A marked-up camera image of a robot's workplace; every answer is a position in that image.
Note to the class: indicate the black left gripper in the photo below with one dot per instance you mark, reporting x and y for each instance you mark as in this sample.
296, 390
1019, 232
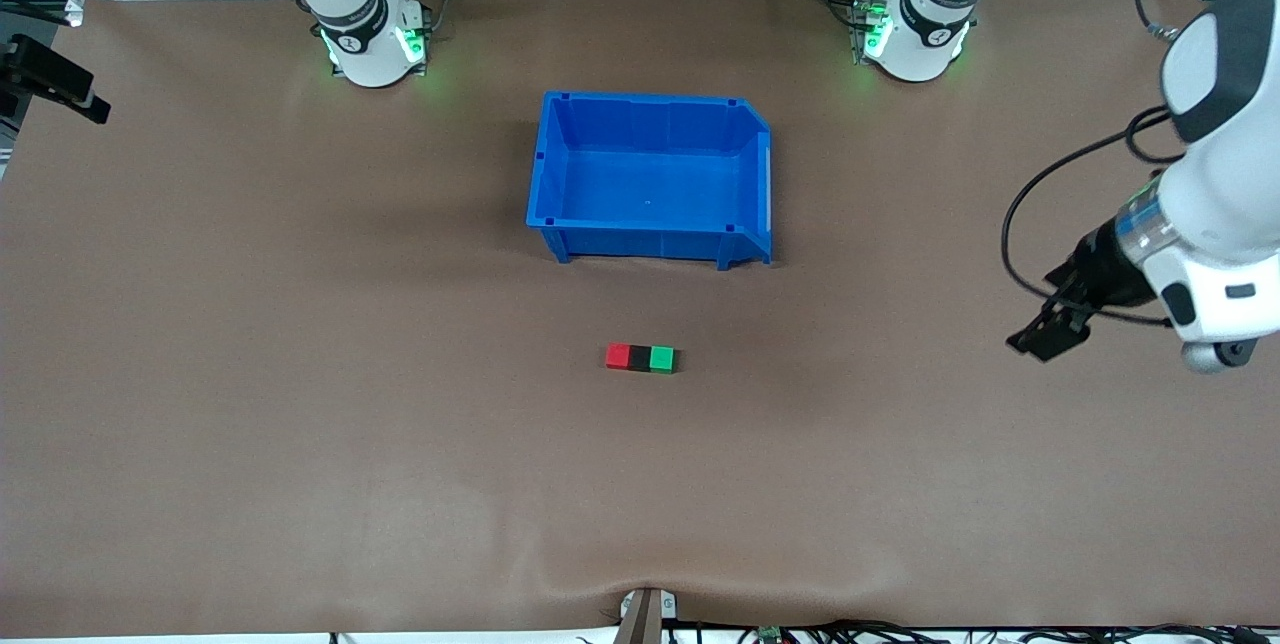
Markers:
1104, 270

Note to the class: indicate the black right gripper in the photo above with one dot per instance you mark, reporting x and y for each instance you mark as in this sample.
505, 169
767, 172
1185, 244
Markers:
42, 72

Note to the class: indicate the small green cube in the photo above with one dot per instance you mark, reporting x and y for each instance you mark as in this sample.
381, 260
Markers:
662, 359

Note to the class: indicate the small red cube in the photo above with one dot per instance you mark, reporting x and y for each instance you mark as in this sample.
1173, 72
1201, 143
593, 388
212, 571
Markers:
618, 356

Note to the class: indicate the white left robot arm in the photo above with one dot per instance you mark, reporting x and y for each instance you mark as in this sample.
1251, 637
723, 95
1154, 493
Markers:
1220, 204

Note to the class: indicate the small black cube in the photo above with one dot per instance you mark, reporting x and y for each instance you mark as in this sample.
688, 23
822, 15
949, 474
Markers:
640, 358

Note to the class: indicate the blue plastic storage bin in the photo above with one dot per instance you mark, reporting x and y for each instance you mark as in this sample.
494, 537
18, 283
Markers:
650, 184

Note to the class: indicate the brown table mat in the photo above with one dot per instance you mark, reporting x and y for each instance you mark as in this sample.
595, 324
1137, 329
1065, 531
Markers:
300, 504

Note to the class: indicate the metal table edge bracket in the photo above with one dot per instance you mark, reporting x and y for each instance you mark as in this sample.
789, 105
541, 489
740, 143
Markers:
645, 616

